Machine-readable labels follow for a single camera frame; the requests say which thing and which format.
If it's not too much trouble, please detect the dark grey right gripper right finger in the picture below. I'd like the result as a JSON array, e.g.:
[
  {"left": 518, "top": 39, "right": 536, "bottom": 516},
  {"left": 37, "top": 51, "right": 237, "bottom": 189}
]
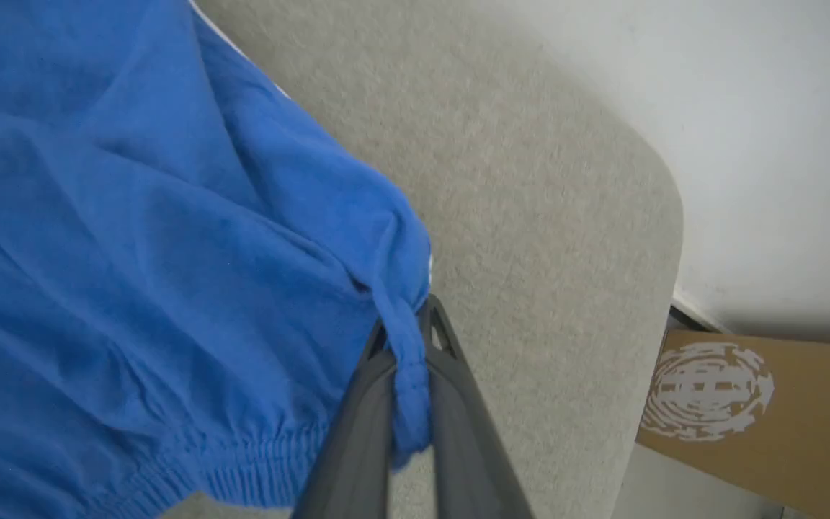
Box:
[{"left": 417, "top": 294, "right": 535, "bottom": 519}]

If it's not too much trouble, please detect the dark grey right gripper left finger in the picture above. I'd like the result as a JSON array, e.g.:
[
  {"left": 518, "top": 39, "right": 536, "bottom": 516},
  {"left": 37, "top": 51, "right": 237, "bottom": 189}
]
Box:
[{"left": 290, "top": 320, "right": 397, "bottom": 519}]

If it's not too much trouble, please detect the blue garment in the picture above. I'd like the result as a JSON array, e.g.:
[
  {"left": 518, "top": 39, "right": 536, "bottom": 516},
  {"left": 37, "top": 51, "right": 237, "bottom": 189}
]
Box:
[{"left": 0, "top": 0, "right": 434, "bottom": 519}]

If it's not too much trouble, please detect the beige fabric sofa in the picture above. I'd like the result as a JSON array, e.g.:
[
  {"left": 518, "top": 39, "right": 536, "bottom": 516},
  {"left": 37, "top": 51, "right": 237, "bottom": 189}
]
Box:
[{"left": 159, "top": 0, "right": 684, "bottom": 519}]

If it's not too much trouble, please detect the brown cardboard box white print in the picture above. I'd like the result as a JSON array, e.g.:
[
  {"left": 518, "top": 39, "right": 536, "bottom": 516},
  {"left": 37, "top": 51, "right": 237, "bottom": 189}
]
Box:
[{"left": 635, "top": 329, "right": 830, "bottom": 519}]

